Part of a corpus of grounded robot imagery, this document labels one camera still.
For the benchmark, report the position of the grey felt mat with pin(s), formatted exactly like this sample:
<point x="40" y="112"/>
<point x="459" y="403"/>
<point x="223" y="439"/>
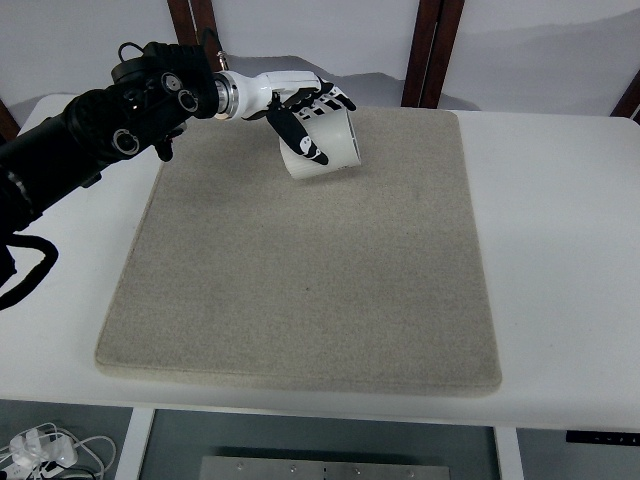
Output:
<point x="300" y="280"/>

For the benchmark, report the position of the white table leg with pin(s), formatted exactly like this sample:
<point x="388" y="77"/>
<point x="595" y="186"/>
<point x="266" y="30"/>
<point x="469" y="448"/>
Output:
<point x="509" y="455"/>
<point x="135" y="445"/>

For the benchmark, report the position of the grey metal plate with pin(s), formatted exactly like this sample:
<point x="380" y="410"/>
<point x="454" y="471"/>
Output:
<point x="325" y="470"/>

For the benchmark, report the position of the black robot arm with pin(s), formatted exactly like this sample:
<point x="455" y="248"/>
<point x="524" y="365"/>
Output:
<point x="90" y="130"/>

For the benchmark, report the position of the brown wooden screen post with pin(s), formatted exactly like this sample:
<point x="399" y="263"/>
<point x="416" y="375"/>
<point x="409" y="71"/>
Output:
<point x="420" y="50"/>
<point x="629" y="97"/>
<point x="442" y="50"/>
<point x="7" y="122"/>
<point x="205" y="15"/>
<point x="182" y="20"/>

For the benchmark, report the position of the black table control panel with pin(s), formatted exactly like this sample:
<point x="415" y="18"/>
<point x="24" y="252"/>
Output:
<point x="602" y="437"/>

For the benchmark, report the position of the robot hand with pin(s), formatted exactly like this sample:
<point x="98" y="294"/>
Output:
<point x="255" y="92"/>

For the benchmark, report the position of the white cup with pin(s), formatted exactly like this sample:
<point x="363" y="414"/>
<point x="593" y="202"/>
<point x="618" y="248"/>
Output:
<point x="335" y="145"/>

